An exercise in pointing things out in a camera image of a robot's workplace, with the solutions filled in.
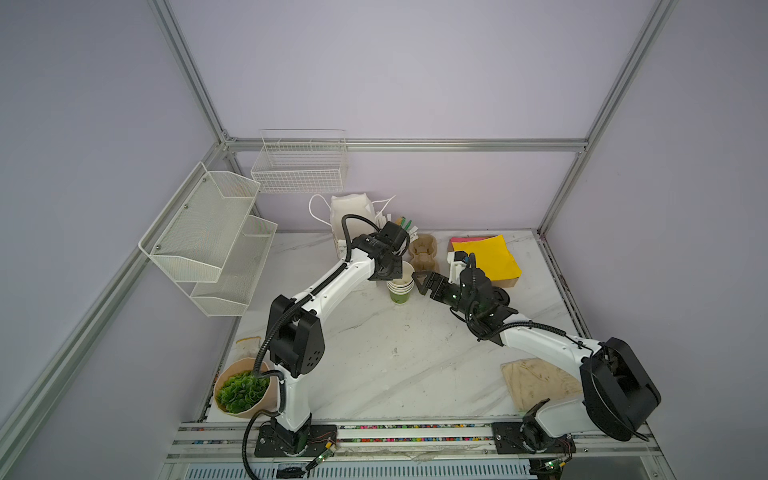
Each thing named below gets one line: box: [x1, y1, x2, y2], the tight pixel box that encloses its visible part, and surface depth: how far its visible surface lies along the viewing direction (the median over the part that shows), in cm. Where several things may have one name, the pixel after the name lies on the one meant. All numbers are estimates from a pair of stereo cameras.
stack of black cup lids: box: [491, 286, 510, 307], surface depth 97 cm
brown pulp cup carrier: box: [408, 233, 440, 275], surface depth 109 cm
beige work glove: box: [500, 358, 583, 414], surface depth 84 cm
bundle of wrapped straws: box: [386, 213, 419, 243], surface depth 97 cm
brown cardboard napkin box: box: [447, 237, 520, 288], surface depth 103 cm
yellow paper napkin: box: [452, 234, 523, 281], surface depth 113 cm
